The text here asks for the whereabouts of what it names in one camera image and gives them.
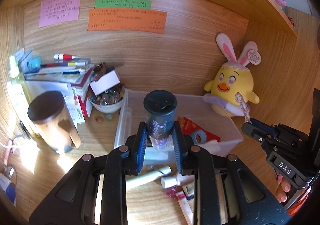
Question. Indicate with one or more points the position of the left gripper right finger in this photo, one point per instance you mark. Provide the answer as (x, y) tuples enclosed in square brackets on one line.
[(224, 187)]

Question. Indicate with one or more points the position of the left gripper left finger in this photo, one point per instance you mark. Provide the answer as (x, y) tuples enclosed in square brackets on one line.
[(73, 199)]

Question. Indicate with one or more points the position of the dark blue small box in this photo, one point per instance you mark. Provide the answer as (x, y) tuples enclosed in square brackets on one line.
[(189, 189)]

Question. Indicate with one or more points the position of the pale green tube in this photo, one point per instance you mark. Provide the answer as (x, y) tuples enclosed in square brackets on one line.
[(147, 177)]

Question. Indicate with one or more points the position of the red cap lip gloss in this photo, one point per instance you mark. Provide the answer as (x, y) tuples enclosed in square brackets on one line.
[(186, 205)]

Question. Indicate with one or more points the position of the black cylindrical tube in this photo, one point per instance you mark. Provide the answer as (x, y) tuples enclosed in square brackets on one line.
[(160, 108)]

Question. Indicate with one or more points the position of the person right hand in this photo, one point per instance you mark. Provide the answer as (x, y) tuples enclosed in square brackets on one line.
[(283, 188)]

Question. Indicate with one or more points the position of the blue white paper carton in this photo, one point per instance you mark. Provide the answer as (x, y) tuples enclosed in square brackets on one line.
[(9, 188)]

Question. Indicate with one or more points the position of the eyeglasses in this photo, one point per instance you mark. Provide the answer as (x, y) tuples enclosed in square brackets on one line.
[(11, 149)]

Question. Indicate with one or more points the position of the clear plastic storage bin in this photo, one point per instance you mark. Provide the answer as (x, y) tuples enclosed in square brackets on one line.
[(197, 119)]

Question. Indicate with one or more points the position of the brown mug with lid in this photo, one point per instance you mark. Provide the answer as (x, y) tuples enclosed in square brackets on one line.
[(50, 115)]

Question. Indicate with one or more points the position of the yellow chick plush toy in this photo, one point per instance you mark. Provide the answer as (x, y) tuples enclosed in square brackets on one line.
[(233, 84)]

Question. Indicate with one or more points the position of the bowl of glass marbles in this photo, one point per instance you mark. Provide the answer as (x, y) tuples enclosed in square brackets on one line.
[(108, 101)]

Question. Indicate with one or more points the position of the green spray bottle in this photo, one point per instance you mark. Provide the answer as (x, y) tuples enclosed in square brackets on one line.
[(19, 94)]

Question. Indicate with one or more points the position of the stack of books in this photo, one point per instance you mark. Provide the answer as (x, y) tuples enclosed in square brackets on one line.
[(72, 79)]

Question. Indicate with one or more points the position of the white small box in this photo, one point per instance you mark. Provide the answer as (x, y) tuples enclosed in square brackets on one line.
[(105, 82)]

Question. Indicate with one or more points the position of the red white marker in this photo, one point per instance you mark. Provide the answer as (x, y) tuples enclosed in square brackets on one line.
[(64, 57)]

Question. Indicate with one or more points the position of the pink sticky note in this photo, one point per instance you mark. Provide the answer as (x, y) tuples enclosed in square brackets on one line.
[(58, 11)]

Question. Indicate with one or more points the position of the orange sticky note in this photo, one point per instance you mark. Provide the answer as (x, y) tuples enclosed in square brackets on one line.
[(115, 19)]

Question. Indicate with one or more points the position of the green sticky note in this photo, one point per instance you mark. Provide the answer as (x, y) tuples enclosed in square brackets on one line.
[(128, 4)]

